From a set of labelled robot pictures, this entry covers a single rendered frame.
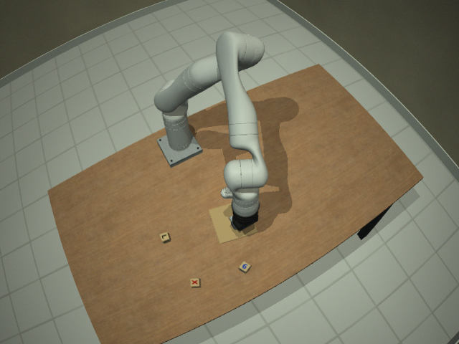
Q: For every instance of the tan flat mat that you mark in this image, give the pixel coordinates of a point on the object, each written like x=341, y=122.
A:
x=222, y=224

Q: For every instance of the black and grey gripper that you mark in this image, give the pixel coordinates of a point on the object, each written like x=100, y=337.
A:
x=241, y=216

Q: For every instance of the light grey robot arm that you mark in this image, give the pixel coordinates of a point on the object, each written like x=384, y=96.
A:
x=234, y=52

